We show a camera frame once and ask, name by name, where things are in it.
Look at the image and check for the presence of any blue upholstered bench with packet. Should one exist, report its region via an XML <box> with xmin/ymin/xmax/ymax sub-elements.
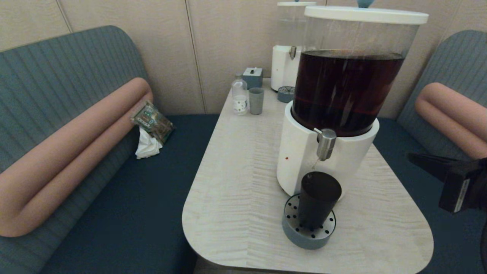
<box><xmin>0</xmin><ymin>25</ymin><xmax>221</xmax><ymax>274</ymax></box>

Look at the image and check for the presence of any small grey-blue cup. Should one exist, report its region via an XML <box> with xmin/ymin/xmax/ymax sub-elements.
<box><xmin>248</xmin><ymin>88</ymin><xmax>265</xmax><ymax>115</ymax></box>

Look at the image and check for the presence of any small blue drip tray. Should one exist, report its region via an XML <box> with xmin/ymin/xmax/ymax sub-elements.
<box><xmin>277</xmin><ymin>86</ymin><xmax>296</xmax><ymax>103</ymax></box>

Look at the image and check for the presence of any crumpled white tissue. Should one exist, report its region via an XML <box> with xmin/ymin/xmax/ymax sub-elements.
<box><xmin>135</xmin><ymin>127</ymin><xmax>162</xmax><ymax>160</ymax></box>

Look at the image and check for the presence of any blue tissue box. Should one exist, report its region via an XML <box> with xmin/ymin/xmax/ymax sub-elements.
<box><xmin>242</xmin><ymin>67</ymin><xmax>263</xmax><ymax>90</ymax></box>

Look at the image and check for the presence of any clear plastic bottle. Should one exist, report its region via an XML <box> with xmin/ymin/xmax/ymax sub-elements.
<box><xmin>231</xmin><ymin>73</ymin><xmax>249</xmax><ymax>116</ymax></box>

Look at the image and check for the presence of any clear printed snack packet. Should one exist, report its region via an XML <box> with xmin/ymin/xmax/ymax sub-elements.
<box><xmin>130</xmin><ymin>101</ymin><xmax>175</xmax><ymax>146</ymax></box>

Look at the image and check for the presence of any metal dispenser tap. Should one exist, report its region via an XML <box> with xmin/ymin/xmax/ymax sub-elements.
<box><xmin>314</xmin><ymin>128</ymin><xmax>337</xmax><ymax>162</ymax></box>

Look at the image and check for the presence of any black plastic cup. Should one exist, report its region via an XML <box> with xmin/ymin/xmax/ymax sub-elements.
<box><xmin>297</xmin><ymin>171</ymin><xmax>342</xmax><ymax>231</ymax></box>

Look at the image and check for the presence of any large dark tea dispenser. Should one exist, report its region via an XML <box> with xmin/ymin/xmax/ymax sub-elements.
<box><xmin>277</xmin><ymin>6</ymin><xmax>430</xmax><ymax>199</ymax></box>

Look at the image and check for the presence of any round grey drip tray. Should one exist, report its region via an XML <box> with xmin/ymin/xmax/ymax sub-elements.
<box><xmin>282</xmin><ymin>193</ymin><xmax>337</xmax><ymax>250</ymax></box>

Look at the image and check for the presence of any pink bolster cushion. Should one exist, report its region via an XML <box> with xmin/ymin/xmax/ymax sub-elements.
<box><xmin>0</xmin><ymin>77</ymin><xmax>154</xmax><ymax>237</ymax></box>
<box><xmin>414</xmin><ymin>82</ymin><xmax>487</xmax><ymax>160</ymax></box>

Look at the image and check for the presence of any large white dispenser lid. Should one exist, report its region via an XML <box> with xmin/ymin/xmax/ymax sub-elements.
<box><xmin>304</xmin><ymin>0</ymin><xmax>430</xmax><ymax>25</ymax></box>

